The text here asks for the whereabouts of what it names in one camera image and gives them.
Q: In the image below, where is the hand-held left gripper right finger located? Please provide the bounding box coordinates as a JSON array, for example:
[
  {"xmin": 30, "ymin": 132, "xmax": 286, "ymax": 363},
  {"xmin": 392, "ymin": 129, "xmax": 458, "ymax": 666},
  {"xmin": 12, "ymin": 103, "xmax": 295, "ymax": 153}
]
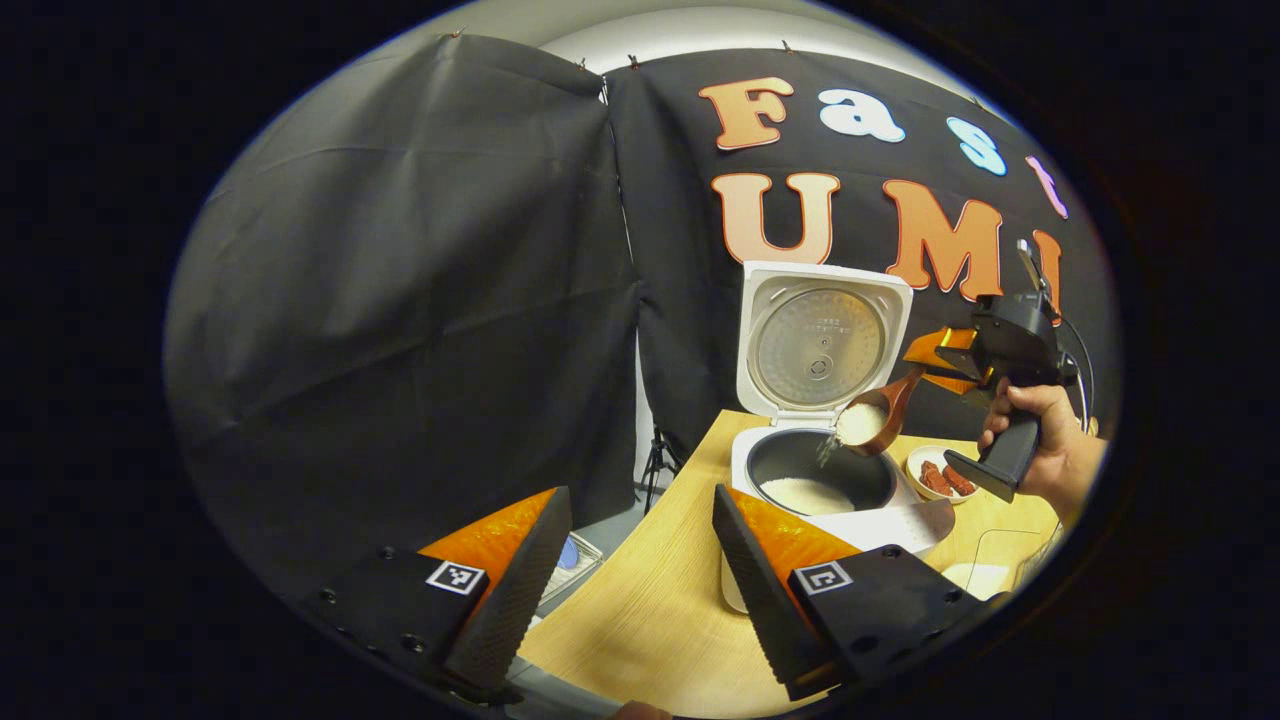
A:
[{"xmin": 712, "ymin": 484, "xmax": 1011, "ymax": 701}]

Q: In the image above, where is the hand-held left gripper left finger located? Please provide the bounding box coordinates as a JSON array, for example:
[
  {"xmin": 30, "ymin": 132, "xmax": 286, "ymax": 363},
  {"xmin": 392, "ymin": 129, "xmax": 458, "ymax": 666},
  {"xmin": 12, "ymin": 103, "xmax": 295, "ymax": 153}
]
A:
[{"xmin": 300, "ymin": 487, "xmax": 574, "ymax": 706}]

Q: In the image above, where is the brown wooden spoon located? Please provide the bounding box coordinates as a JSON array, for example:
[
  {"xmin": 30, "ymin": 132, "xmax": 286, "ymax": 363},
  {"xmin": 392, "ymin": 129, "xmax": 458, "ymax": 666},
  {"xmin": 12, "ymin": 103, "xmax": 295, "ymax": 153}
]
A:
[{"xmin": 833, "ymin": 365, "xmax": 929, "ymax": 458}]

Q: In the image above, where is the white rice cooker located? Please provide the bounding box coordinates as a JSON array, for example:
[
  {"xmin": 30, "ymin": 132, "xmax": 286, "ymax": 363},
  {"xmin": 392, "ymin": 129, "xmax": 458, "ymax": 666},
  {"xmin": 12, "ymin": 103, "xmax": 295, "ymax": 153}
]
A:
[{"xmin": 720, "ymin": 261, "xmax": 956, "ymax": 616}]

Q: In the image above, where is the white mesh basket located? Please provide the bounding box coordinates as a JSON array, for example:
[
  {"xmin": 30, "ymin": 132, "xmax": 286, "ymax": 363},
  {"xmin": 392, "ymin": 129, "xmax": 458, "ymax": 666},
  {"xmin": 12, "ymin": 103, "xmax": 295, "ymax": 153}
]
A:
[{"xmin": 540, "ymin": 533, "xmax": 604, "ymax": 606}]

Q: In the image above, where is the cream round plate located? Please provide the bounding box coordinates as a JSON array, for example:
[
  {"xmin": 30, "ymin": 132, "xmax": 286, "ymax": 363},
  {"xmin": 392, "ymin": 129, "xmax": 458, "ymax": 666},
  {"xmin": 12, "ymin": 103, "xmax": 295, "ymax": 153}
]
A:
[{"xmin": 905, "ymin": 445, "xmax": 981, "ymax": 504}]

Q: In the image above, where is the black tripod stand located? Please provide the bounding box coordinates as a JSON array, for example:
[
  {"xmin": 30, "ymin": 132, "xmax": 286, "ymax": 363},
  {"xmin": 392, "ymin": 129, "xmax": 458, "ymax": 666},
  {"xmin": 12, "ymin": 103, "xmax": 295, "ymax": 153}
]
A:
[{"xmin": 640, "ymin": 428, "xmax": 683, "ymax": 513}]

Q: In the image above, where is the black backdrop cloth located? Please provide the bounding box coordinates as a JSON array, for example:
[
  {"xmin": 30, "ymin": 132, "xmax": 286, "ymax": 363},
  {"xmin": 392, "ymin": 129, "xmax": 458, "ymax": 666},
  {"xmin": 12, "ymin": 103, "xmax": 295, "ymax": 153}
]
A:
[{"xmin": 605, "ymin": 48, "xmax": 1116, "ymax": 471}]

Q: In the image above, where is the plain black side cloth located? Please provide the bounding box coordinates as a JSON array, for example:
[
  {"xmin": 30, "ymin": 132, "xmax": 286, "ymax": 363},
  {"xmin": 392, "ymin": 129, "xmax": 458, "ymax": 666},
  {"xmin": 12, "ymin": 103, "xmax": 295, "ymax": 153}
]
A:
[{"xmin": 165, "ymin": 33, "xmax": 641, "ymax": 601}]

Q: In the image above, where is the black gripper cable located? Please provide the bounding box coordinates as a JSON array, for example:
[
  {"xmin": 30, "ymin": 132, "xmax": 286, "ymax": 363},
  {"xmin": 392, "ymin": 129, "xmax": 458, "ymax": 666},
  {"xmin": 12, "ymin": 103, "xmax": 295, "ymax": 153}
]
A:
[{"xmin": 1058, "ymin": 315, "xmax": 1097, "ymax": 431}]

